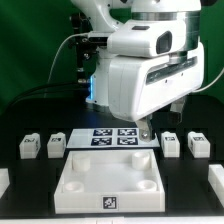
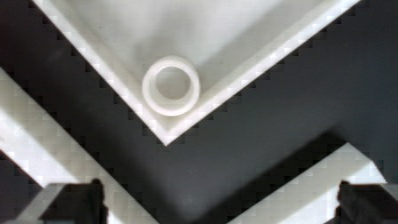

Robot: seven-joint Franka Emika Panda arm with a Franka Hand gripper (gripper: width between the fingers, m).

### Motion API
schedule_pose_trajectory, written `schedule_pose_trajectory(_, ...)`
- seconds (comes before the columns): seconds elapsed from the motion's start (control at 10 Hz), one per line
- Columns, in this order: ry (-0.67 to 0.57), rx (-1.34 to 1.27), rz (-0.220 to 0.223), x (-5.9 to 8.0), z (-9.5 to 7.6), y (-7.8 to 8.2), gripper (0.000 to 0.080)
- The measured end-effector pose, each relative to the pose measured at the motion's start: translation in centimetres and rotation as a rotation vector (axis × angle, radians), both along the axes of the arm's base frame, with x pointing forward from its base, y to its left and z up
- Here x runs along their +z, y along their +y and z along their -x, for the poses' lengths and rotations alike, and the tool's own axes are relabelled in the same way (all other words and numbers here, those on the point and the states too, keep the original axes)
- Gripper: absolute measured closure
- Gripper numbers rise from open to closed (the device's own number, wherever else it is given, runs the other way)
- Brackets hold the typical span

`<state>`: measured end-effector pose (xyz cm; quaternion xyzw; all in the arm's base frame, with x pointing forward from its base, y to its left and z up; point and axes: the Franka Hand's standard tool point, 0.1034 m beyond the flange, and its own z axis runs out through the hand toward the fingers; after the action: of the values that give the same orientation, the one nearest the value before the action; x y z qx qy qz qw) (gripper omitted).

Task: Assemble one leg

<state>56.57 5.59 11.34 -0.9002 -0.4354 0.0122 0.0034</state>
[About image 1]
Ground white camera cable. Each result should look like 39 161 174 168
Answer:
46 32 90 85

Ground white sheet with markers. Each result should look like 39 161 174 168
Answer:
67 128 160 149

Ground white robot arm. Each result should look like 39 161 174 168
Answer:
71 0 204 141

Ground white left edge block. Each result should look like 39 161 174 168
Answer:
0 168 10 198

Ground white right edge block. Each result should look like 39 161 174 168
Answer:
208 164 224 207

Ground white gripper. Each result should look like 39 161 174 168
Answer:
108 43 204 141

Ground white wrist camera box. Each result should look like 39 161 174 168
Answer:
107 20 186 58

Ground white square table top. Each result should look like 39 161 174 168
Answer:
54 149 165 214

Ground black cable bundle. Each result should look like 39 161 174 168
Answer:
3 81 91 116

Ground black camera on stand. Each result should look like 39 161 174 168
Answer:
70 12 97 84

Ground white edge block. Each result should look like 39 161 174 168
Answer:
208 164 224 207
0 168 10 198

